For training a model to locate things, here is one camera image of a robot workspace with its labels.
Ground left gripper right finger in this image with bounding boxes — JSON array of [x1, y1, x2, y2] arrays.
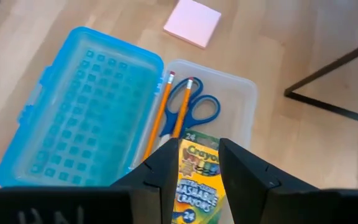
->
[[218, 138, 319, 224]]

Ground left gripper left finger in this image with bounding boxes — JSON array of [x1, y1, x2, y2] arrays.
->
[[110, 138, 180, 224]]

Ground yellow green crayon box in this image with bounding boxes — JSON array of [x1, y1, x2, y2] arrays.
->
[[171, 129, 229, 224]]

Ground blue handled scissors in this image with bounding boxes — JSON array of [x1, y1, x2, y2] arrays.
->
[[159, 77, 222, 147]]

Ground orange wooden pencil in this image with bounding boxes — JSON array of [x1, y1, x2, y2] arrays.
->
[[172, 77, 195, 139], [141, 70, 176, 162]]

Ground blue lid clear pencil case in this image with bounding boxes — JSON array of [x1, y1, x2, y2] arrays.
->
[[0, 26, 259, 224]]

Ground pink sticky note pad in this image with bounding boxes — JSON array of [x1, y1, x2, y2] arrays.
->
[[162, 0, 223, 50]]

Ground wooden shelf black frame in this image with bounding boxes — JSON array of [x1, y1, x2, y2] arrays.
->
[[283, 36, 358, 128]]

